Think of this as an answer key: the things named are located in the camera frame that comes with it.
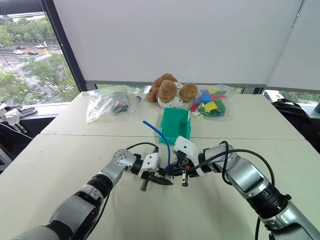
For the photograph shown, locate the clear bag of colourful blocks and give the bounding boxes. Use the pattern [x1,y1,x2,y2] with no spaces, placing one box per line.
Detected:
[189,84,235,123]

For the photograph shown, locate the clear bag of small parts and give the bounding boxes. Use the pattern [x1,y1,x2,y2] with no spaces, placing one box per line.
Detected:
[85,84,131,124]

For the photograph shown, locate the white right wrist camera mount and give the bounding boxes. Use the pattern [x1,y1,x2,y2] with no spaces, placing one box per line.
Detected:
[172,135,209,178]

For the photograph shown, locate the brown and white plush dog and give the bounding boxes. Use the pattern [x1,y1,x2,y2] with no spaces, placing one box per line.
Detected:
[145,72,200,109]

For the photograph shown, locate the black window frame pillar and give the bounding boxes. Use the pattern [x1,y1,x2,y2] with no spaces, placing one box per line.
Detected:
[39,0,89,93]

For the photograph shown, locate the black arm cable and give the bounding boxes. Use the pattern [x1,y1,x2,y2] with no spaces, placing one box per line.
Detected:
[125,142,160,157]
[184,140,276,188]

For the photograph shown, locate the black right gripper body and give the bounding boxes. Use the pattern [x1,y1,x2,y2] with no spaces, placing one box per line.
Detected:
[174,152,195,176]

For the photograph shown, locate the blue cable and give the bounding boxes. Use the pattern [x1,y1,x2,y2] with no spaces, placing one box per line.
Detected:
[142,120,174,172]

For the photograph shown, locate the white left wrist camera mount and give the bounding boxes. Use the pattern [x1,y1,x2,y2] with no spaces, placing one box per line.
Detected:
[137,152,162,179]

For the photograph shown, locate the narrow white roller blind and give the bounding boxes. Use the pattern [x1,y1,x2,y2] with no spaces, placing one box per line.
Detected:
[265,0,320,91]

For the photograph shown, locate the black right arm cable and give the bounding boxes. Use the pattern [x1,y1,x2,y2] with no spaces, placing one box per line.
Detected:
[184,140,276,188]

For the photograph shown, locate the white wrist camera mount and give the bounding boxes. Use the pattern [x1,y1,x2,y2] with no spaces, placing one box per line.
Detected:
[172,135,209,178]
[137,152,162,179]

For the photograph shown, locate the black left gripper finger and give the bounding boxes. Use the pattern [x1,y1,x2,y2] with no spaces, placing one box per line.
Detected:
[150,175,174,186]
[139,175,152,192]

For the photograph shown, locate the green plastic bin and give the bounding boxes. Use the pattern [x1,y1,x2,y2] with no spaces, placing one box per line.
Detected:
[157,107,193,145]

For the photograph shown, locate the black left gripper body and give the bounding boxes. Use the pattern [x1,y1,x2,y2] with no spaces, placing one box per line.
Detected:
[144,167,166,180]

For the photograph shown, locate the white box by window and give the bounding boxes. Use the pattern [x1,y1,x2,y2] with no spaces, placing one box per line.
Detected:
[262,89,284,103]

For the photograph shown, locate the black and white slippers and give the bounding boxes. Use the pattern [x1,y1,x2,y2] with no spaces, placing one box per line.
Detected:
[4,104,39,118]

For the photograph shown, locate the large white roller blind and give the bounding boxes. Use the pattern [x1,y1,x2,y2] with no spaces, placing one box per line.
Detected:
[51,0,305,85]

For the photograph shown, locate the black backpack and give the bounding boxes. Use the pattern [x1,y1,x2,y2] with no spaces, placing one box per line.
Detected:
[271,98,320,152]

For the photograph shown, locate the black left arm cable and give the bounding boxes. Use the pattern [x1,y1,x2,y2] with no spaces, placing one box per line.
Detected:
[125,142,160,157]

